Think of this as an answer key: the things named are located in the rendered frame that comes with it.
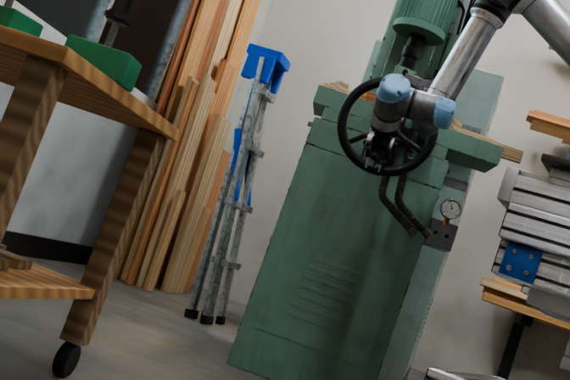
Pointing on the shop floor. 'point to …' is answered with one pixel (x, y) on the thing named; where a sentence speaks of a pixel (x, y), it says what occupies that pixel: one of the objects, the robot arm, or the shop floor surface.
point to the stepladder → (248, 125)
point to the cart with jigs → (57, 92)
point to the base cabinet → (331, 275)
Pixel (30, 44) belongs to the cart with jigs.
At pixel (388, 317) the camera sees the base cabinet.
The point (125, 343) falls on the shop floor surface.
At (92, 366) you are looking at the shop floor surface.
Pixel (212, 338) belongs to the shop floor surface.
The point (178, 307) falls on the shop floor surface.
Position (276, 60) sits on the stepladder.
